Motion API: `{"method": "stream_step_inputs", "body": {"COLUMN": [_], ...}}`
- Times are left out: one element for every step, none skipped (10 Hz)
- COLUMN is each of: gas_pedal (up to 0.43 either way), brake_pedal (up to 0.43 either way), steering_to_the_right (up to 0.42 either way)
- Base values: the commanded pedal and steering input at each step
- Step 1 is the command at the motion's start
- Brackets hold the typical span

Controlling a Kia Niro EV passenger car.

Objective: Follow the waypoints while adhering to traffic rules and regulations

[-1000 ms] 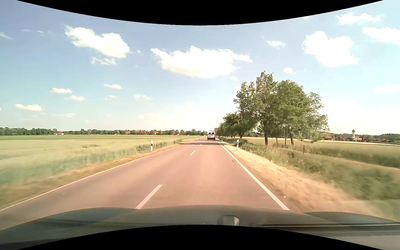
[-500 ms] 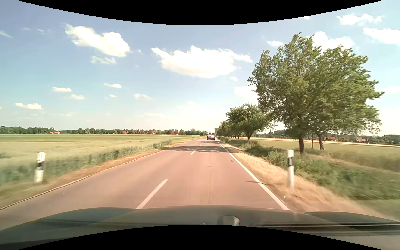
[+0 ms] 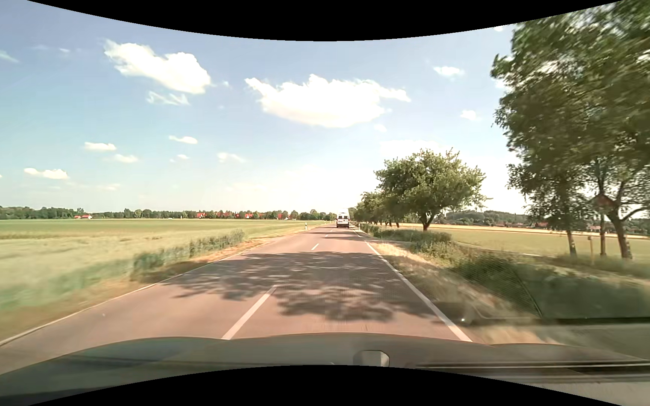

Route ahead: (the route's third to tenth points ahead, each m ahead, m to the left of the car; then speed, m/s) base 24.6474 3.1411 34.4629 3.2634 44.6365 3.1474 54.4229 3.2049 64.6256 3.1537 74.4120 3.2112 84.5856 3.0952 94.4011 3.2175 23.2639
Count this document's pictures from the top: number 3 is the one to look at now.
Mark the white van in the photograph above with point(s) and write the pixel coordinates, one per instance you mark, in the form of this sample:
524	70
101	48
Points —
342	220

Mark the reddish grey asphalt road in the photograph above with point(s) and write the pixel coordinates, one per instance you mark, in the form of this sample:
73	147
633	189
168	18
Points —
325	270

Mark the row of trees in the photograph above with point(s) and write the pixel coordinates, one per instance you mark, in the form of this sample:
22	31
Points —
415	186

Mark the road markings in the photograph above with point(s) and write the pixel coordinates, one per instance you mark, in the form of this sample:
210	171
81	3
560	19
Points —
249	313

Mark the dry grass verge with bushes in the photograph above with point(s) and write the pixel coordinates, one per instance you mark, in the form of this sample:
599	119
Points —
471	276

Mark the car's own bonnet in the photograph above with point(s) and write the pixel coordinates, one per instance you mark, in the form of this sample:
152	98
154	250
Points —
246	355

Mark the distant tree line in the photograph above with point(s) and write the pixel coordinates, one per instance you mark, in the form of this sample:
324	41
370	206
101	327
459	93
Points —
133	214

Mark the grass verge with tall weeds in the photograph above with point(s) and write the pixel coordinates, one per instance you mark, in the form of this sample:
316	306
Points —
133	270

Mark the yellow-green field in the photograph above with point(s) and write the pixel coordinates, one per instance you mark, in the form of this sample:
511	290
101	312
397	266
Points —
528	239

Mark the green crop field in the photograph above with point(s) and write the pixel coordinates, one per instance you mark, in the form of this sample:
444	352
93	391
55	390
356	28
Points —
65	242

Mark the large leafy tree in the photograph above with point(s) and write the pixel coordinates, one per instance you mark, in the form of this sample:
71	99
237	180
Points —
596	113

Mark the wooden post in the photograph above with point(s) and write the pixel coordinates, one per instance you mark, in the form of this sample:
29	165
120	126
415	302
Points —
591	249

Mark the road sign on post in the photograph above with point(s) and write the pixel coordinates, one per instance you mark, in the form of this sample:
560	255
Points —
602	206

